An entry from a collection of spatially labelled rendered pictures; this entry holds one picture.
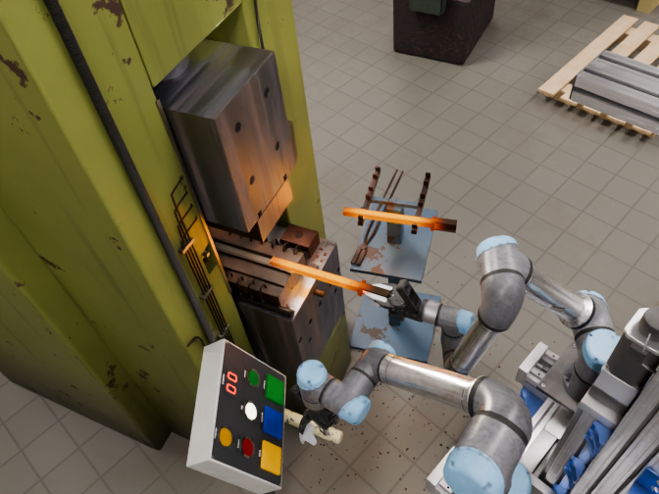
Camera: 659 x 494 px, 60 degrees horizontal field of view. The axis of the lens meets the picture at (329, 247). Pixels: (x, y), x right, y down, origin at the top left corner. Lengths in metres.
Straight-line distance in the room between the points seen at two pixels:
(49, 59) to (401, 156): 2.95
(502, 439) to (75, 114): 1.04
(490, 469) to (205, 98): 1.02
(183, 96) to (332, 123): 2.78
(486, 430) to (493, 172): 2.75
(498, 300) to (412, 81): 3.16
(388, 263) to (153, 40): 1.39
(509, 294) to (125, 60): 1.07
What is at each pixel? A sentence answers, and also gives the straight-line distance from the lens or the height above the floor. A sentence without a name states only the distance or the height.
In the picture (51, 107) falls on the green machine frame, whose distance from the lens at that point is 1.22.
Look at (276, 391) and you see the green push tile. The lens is 1.75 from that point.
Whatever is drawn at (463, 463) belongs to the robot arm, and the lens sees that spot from 1.18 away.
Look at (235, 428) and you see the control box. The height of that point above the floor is 1.13.
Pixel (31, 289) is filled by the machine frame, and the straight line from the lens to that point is 1.93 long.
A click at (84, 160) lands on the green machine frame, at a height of 1.82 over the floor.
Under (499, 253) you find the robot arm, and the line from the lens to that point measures 1.62.
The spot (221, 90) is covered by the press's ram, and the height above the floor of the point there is 1.76.
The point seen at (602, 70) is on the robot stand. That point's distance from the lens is 1.01.
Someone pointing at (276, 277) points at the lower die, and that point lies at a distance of 2.00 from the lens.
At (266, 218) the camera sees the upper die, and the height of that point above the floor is 1.34.
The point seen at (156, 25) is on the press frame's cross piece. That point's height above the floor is 1.94.
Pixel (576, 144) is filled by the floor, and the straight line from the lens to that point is 4.11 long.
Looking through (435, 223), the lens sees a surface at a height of 0.94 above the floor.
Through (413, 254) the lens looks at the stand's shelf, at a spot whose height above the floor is 0.67.
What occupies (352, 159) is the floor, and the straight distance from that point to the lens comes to 3.88.
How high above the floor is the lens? 2.56
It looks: 50 degrees down
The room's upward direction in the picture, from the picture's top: 8 degrees counter-clockwise
